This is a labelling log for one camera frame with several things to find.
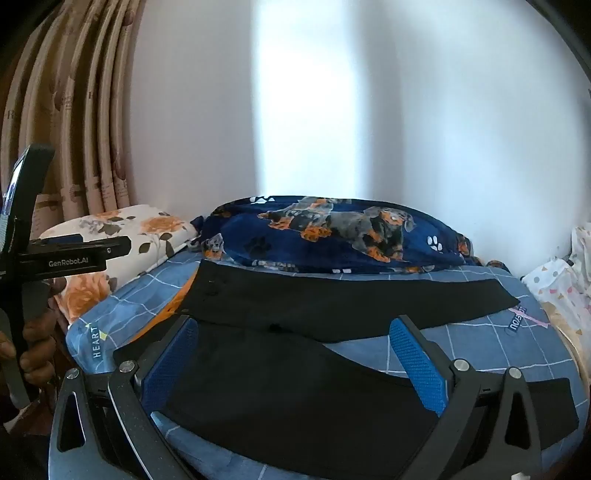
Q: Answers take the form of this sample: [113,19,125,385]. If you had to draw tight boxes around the beige pink pleated curtain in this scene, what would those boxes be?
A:
[0,0,149,241]

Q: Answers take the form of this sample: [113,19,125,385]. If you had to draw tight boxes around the blue dog print blanket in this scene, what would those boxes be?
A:
[191,196,511,276]

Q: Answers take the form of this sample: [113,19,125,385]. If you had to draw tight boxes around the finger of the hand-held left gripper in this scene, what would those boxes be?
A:
[0,144,56,254]

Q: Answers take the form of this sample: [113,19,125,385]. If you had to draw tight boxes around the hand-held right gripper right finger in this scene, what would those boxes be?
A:
[389,315,544,480]

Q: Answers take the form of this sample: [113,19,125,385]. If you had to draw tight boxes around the black pants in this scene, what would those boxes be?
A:
[113,258,580,480]

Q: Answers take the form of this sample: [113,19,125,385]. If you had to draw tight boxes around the person's left hand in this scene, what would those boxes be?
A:
[0,309,58,386]

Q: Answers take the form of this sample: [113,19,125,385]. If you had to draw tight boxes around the blue checked bed sheet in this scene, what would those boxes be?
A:
[65,251,583,480]

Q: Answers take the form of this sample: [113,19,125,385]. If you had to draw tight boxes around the beige cloth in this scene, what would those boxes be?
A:
[540,300,591,393]

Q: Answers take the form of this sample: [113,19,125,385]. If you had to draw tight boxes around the white confetti print cloth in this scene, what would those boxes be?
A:
[521,222,591,354]

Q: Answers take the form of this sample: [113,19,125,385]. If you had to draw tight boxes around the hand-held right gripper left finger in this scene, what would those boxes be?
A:
[48,315,200,480]

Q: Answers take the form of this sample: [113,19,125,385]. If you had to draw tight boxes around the white orange floral pillow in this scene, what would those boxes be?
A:
[39,204,200,325]

